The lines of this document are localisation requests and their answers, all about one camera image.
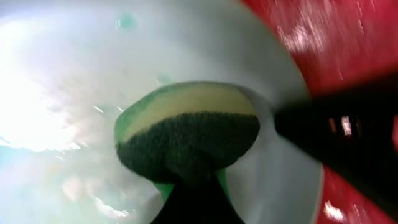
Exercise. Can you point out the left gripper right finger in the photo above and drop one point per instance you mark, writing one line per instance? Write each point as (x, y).
(351, 131)

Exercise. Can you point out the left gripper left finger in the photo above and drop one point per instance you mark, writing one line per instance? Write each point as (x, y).
(205, 203)

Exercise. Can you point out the green yellow sponge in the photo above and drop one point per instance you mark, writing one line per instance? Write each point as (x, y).
(185, 133)

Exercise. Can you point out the light blue plate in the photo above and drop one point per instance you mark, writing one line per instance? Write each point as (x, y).
(70, 68)

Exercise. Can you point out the red plastic tray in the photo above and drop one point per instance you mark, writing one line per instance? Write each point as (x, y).
(336, 44)

